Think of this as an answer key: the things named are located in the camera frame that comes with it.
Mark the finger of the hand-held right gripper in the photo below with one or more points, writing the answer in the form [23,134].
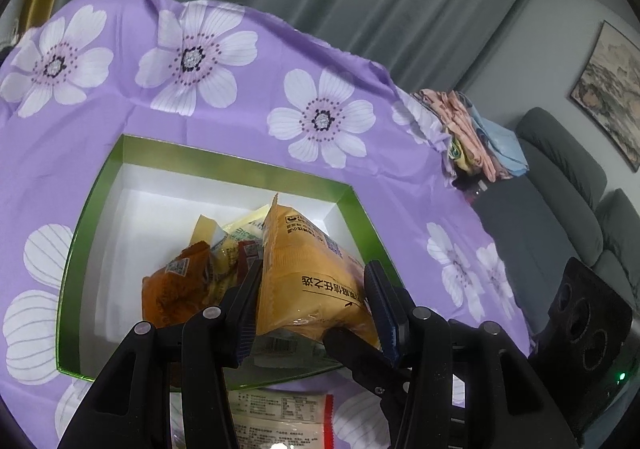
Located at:
[355,354]

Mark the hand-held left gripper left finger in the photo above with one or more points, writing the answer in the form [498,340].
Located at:
[248,324]

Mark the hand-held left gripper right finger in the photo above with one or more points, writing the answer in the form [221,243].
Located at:
[385,319]

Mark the yellow cracker snack packet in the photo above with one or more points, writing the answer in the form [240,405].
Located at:
[310,279]

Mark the clear red-edged snack packet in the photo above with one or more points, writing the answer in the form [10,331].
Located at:
[280,419]

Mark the green cardboard box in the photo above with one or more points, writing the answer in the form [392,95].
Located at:
[150,209]

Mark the small red snack packet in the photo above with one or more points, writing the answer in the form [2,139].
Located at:
[247,256]

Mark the orange-brown snack packet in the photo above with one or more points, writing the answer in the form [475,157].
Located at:
[172,289]

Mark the pale yellow snack packet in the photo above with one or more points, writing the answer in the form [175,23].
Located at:
[245,226]
[205,229]

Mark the grey sofa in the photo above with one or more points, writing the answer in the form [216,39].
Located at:
[550,229]

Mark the yellow patterned folded cloth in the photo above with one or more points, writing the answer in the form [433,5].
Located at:
[457,154]

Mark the light blue folded cloth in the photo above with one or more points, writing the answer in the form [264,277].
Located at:
[505,144]

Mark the pile of folded cloths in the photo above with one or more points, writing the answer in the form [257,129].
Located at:
[465,129]

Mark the purple floral tablecloth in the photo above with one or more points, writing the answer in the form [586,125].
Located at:
[125,124]

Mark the landscape wall painting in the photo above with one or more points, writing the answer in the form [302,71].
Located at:
[610,89]

